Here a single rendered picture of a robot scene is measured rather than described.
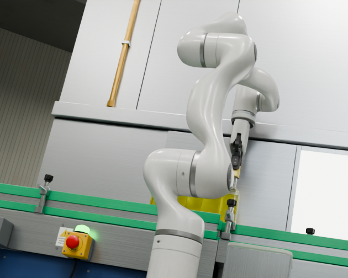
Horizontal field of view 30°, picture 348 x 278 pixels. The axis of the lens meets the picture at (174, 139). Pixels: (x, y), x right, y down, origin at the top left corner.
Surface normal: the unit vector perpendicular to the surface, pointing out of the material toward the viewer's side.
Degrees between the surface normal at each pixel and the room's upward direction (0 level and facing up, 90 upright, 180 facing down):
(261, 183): 90
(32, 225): 90
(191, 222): 83
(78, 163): 90
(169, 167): 101
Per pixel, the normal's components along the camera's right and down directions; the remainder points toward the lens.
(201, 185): -0.30, 0.36
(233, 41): -0.21, -0.52
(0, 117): 0.37, -0.26
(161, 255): -0.48, -0.39
